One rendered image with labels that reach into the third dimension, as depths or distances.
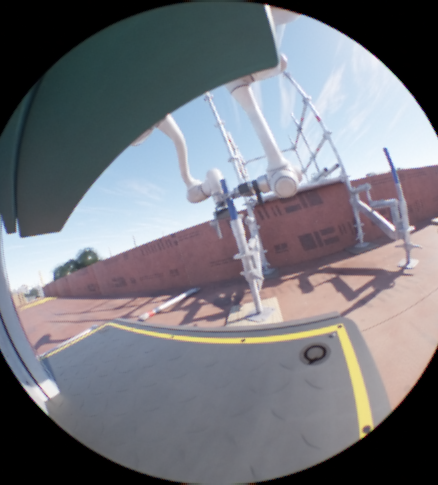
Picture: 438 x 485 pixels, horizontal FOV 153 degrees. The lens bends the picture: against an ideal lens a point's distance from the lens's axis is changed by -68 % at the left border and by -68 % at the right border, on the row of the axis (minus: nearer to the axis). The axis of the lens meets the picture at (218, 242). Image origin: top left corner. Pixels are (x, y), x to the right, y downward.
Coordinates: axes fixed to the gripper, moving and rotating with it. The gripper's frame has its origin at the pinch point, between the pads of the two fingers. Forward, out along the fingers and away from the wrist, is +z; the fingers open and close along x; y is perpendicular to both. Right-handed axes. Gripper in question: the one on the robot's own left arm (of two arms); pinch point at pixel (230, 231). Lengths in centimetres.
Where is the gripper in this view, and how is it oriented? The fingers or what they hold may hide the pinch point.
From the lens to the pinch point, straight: 92.4
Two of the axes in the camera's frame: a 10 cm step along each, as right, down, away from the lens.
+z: 2.8, 9.6, 0.4
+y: 3.1, -0.5, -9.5
